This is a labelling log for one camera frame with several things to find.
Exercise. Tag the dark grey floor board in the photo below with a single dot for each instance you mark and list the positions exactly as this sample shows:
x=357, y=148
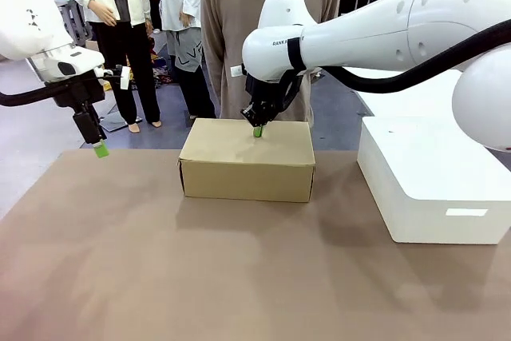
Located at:
x=116, y=119

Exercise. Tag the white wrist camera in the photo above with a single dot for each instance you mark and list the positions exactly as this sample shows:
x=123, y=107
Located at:
x=123, y=77
x=236, y=70

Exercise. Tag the mannequin in grey shorts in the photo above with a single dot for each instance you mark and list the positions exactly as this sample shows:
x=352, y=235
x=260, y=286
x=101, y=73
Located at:
x=183, y=5

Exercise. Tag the pile of colourful clothes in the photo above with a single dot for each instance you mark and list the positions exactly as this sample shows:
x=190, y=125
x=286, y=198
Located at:
x=161, y=69

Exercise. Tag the mannequin in cream jacket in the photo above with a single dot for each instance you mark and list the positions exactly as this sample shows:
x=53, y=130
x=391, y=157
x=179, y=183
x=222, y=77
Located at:
x=116, y=5

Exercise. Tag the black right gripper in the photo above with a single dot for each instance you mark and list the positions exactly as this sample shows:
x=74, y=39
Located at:
x=261, y=91

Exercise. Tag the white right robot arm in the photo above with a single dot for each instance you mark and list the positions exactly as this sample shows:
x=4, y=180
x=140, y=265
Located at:
x=379, y=33

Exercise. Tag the person in beige sweater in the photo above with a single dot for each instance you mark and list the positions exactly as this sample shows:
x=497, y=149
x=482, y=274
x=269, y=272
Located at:
x=231, y=9

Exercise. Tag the brown cardboard shoe box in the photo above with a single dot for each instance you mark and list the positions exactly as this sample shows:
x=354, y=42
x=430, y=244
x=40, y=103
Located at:
x=247, y=165

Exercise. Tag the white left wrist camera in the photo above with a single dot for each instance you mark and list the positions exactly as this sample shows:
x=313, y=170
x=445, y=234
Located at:
x=123, y=77

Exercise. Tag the white plastic bin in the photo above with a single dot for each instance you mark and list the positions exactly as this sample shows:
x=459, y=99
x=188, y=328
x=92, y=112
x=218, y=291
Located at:
x=431, y=181

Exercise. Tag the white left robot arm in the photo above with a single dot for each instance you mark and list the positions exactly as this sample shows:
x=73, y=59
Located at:
x=32, y=29

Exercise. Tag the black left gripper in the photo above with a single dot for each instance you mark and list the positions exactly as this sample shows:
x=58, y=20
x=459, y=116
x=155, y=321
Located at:
x=80, y=91

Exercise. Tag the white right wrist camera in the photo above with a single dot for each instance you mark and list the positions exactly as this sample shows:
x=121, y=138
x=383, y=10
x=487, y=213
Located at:
x=236, y=70

